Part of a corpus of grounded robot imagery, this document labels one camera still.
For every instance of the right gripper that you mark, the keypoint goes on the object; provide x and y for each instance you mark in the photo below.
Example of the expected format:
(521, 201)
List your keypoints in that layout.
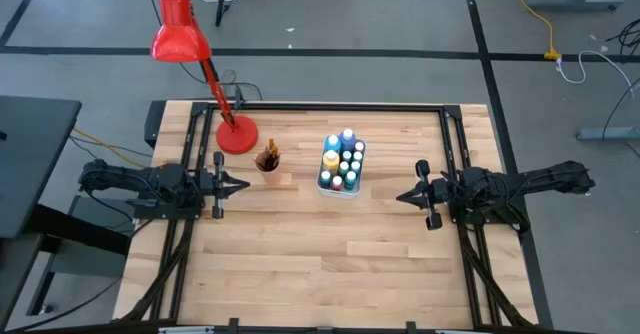
(441, 191)

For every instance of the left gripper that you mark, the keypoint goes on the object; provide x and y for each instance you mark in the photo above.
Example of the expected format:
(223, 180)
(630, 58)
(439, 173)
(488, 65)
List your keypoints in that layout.
(206, 184)

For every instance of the wide paintbrush gold ferrule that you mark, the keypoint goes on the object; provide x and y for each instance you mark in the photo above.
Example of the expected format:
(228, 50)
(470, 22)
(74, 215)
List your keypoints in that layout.
(273, 149)

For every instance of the small grey paint bottle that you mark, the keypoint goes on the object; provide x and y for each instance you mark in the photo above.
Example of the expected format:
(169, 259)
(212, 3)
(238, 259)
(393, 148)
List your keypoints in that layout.
(355, 166)

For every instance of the small teal paint bottle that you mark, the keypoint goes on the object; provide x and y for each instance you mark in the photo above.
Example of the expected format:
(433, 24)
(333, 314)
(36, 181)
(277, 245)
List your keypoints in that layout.
(350, 178)

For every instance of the small blue paint bottle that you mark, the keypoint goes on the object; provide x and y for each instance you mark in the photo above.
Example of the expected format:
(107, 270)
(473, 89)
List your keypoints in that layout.
(346, 155)
(357, 156)

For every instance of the small maroon paint bottle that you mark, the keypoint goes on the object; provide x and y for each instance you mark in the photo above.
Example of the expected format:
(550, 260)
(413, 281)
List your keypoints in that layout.
(359, 146)
(337, 182)

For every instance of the small green paint bottle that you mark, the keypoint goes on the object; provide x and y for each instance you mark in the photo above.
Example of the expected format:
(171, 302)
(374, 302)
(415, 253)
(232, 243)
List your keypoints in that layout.
(343, 168)
(325, 177)

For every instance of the large purple paint bottle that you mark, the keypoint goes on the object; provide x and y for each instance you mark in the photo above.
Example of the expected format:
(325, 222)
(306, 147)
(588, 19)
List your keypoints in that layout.
(347, 137)

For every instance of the large yellow paint bottle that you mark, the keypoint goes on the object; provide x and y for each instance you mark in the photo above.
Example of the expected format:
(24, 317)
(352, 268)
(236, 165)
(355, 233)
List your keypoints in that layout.
(330, 160)

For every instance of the large light blue paint bottle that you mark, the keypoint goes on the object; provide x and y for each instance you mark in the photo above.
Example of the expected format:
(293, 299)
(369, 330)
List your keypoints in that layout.
(331, 144)

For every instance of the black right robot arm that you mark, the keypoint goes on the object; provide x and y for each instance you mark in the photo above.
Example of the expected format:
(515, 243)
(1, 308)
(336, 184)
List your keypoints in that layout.
(525, 181)

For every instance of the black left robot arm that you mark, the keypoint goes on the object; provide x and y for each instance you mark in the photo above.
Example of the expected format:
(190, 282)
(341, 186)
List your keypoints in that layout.
(150, 179)

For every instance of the orange cup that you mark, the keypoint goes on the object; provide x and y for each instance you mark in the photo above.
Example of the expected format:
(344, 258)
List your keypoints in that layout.
(272, 175)

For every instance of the white plastic bin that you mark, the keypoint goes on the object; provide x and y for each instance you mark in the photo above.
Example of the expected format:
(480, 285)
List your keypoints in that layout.
(356, 189)

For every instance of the red desk lamp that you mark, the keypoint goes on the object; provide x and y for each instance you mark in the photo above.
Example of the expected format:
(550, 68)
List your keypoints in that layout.
(180, 39)

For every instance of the black stand leg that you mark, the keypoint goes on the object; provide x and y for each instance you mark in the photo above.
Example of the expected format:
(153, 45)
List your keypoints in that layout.
(220, 11)

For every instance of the black desk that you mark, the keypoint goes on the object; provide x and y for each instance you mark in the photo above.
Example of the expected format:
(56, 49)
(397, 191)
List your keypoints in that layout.
(30, 164)

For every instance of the black aluminium table frame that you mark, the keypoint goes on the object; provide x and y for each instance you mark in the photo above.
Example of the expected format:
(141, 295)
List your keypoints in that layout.
(325, 107)

